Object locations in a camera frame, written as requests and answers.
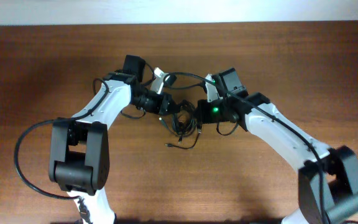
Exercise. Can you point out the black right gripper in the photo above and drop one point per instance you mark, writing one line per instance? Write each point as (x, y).
(203, 117)

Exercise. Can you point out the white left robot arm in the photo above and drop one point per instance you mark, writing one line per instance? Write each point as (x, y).
(79, 154)

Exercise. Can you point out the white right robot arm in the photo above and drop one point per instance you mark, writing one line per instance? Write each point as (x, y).
(327, 177)

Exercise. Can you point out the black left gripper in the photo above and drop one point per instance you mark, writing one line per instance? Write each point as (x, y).
(166, 98)

